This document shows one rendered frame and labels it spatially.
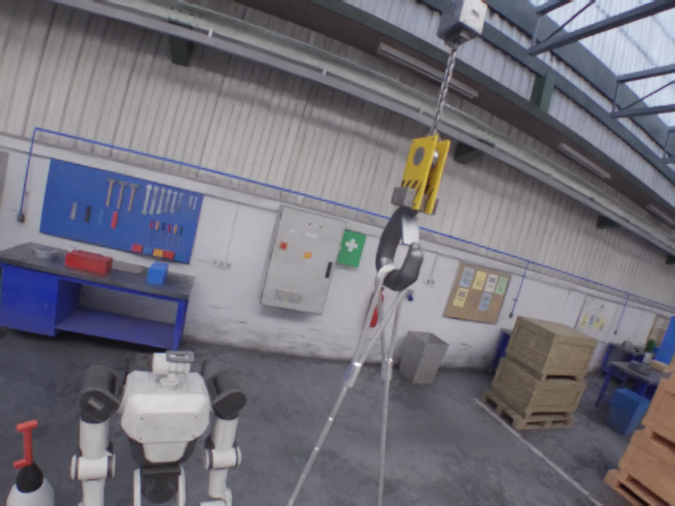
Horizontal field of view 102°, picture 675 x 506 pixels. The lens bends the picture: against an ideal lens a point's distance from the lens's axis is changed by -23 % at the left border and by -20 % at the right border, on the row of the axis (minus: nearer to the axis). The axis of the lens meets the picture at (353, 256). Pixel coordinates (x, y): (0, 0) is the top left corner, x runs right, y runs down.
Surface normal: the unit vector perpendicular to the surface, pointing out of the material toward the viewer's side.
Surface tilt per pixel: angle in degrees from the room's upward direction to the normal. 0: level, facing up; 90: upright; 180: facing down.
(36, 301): 90
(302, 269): 90
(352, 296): 90
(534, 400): 90
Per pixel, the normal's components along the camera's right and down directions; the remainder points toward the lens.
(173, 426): 0.53, 0.24
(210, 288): 0.33, 0.20
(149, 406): 0.56, -0.51
